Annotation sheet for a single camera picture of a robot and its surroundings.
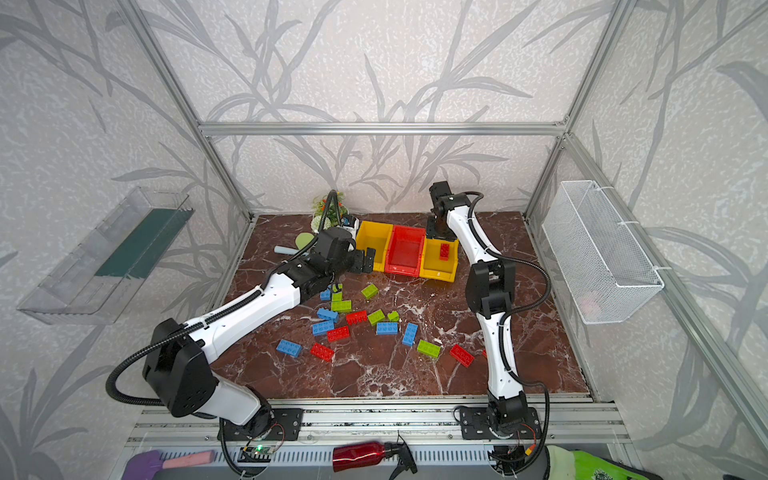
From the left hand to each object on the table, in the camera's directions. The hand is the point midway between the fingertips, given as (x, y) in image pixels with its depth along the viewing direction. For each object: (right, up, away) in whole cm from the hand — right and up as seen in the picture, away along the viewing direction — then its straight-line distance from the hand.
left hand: (365, 240), depth 83 cm
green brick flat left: (-8, -21, +11) cm, 25 cm away
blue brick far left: (-22, -31, +2) cm, 38 cm away
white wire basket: (+52, -7, -21) cm, 57 cm away
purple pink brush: (-48, -51, -16) cm, 72 cm away
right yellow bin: (+21, -9, +20) cm, 30 cm away
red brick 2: (+26, -4, +25) cm, 36 cm away
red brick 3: (-8, -28, +6) cm, 30 cm away
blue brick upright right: (+13, -28, +6) cm, 31 cm away
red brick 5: (+27, -33, +2) cm, 43 cm away
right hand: (+23, +5, +19) cm, 30 cm away
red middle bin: (+11, -3, +22) cm, 25 cm away
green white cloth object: (+48, -52, -15) cm, 72 cm away
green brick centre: (+2, -23, +8) cm, 25 cm away
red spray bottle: (-1, -49, -15) cm, 52 cm away
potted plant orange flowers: (-18, +11, +19) cm, 29 cm away
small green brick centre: (+8, -23, +8) cm, 26 cm away
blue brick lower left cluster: (-14, -26, +6) cm, 30 cm away
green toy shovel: (-29, 0, +31) cm, 42 cm away
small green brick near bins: (0, -17, +14) cm, 22 cm away
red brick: (-4, -24, +8) cm, 25 cm away
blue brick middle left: (-14, -23, +8) cm, 28 cm away
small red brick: (+29, -26, -15) cm, 42 cm away
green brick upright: (-10, -18, +11) cm, 24 cm away
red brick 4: (-13, -32, +2) cm, 34 cm away
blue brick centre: (+6, -26, +6) cm, 28 cm away
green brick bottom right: (+18, -31, +2) cm, 36 cm away
